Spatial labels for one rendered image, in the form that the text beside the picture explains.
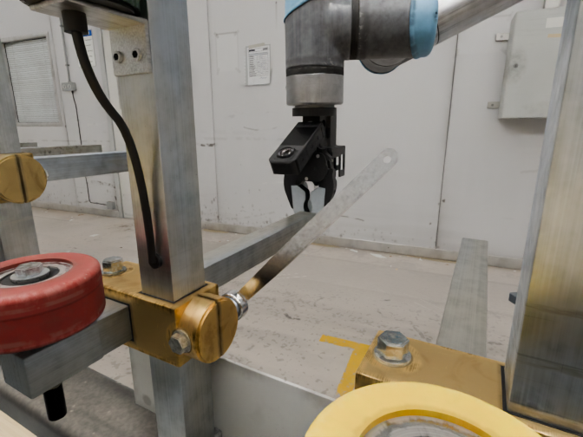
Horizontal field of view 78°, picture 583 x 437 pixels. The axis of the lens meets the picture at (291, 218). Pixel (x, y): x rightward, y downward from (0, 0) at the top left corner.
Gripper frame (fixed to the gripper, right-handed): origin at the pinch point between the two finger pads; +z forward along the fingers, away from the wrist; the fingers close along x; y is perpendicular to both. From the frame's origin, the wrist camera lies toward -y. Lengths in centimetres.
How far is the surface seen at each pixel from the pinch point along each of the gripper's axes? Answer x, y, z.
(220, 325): -8.9, -33.6, -3.3
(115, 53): -3.5, -35.4, -22.9
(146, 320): -3.8, -36.3, -3.8
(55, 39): 396, 196, -102
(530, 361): -28.2, -35.1, -8.1
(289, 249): -12.0, -28.2, -8.3
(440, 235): 1, 230, 71
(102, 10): -6.1, -37.8, -24.4
